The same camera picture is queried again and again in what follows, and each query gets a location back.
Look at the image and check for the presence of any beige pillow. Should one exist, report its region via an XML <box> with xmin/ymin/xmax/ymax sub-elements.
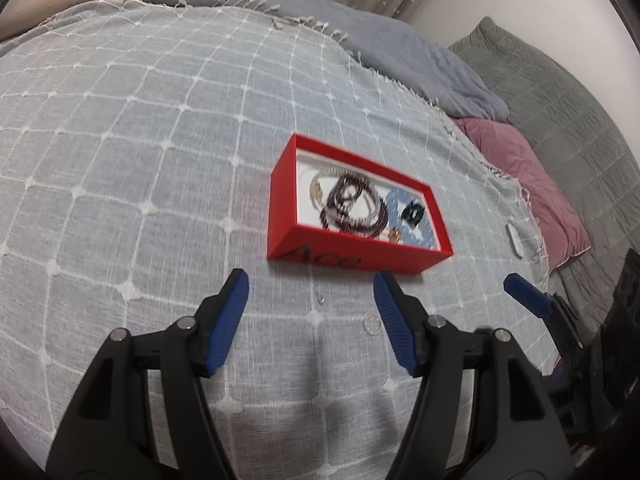
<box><xmin>0</xmin><ymin>0</ymin><xmax>173</xmax><ymax>43</ymax></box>

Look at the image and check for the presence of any red cardboard box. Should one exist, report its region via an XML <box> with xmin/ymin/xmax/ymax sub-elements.
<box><xmin>266</xmin><ymin>133</ymin><xmax>454</xmax><ymax>277</ymax></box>

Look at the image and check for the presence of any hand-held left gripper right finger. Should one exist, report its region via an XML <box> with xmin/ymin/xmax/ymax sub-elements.
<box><xmin>373</xmin><ymin>270</ymin><xmax>573</xmax><ymax>480</ymax></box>

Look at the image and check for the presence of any clear crystal bead bracelet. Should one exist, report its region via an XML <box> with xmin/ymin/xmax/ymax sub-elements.
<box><xmin>306</xmin><ymin>167</ymin><xmax>351</xmax><ymax>209</ymax></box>

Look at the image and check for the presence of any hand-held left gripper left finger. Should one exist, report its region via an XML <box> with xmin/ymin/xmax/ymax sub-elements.
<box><xmin>46</xmin><ymin>268</ymin><xmax>251</xmax><ymax>480</ymax></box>

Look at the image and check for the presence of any grey quilt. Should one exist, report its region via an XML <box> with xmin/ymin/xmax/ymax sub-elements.
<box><xmin>447</xmin><ymin>16</ymin><xmax>640</xmax><ymax>361</ymax></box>

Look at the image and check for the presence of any grey-blue pillow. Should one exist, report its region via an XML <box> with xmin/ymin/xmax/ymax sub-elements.
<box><xmin>142</xmin><ymin>0</ymin><xmax>511</xmax><ymax>121</ymax></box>

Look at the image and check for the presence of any white grid blanket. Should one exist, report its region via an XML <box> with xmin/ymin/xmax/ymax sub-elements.
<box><xmin>0</xmin><ymin>0</ymin><xmax>551</xmax><ymax>480</ymax></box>

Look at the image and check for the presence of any dark red bead bracelet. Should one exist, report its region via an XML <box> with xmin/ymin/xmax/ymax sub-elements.
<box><xmin>320</xmin><ymin>172</ymin><xmax>388</xmax><ymax>233</ymax></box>

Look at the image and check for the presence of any light blue bead bracelet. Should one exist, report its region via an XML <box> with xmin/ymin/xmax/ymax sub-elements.
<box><xmin>385</xmin><ymin>190</ymin><xmax>436</xmax><ymax>250</ymax></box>

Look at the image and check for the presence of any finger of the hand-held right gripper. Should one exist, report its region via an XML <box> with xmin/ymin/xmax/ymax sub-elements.
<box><xmin>504</xmin><ymin>273</ymin><xmax>583</xmax><ymax>356</ymax></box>

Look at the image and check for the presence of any small black jewelry piece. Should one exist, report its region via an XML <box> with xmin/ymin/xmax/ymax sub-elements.
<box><xmin>401</xmin><ymin>201</ymin><xmax>427</xmax><ymax>227</ymax></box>

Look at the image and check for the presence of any pink pillow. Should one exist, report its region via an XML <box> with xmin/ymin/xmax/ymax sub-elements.
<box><xmin>452</xmin><ymin>117</ymin><xmax>591</xmax><ymax>273</ymax></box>

